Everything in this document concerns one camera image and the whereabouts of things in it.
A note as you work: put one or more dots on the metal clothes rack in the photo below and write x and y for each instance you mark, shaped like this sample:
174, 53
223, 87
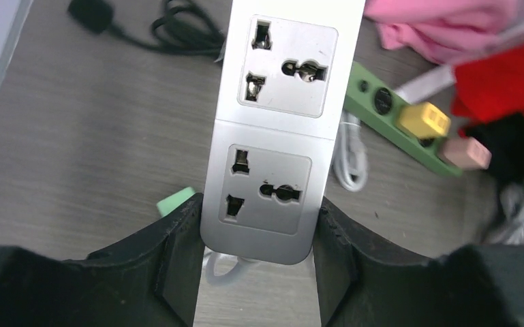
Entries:
439, 78

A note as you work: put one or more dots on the pink plug on green strip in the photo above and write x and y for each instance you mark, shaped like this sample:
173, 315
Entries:
465, 153

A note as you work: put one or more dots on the red t-shirt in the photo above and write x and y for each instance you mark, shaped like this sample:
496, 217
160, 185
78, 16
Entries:
490, 89

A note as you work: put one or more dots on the pink cloth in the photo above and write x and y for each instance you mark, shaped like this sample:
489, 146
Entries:
448, 31

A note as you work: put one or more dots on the yellow plug on green strip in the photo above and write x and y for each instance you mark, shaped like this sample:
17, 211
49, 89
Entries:
423, 121

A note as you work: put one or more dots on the green power strip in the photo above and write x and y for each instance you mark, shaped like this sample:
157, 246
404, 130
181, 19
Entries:
375, 104

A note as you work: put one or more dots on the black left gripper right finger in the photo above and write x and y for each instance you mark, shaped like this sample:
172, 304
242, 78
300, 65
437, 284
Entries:
364, 279

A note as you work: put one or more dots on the black t-shirt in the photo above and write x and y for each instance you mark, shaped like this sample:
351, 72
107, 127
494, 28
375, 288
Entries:
504, 138

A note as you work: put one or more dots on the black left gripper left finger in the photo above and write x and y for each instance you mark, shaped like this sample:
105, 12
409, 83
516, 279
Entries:
150, 278

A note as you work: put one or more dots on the small white power strip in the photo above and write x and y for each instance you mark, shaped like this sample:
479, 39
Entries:
285, 73

